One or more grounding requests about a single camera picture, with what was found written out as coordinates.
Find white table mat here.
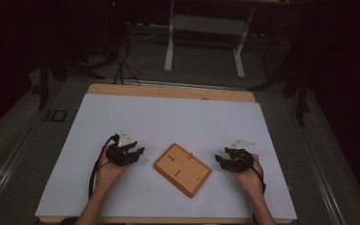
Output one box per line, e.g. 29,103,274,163
34,93,298,221

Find white metal stand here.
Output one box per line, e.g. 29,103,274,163
163,0,257,80

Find black metal stand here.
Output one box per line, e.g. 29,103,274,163
248,31,312,128
31,46,107,111

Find person's right hand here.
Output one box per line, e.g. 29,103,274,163
230,153,266,199

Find person's left hand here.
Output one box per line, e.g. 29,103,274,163
95,152,129,192

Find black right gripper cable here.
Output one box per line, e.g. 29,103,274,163
250,157,267,195

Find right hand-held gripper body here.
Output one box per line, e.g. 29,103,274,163
224,138,259,173

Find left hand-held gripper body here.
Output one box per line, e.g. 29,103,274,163
105,129,138,167

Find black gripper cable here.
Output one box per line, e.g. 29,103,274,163
88,133,120,202
250,157,267,195

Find wooden board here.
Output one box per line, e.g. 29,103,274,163
152,142,213,199

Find black floor cables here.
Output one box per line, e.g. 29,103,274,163
112,18,143,86

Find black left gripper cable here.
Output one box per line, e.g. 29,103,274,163
88,133,120,202

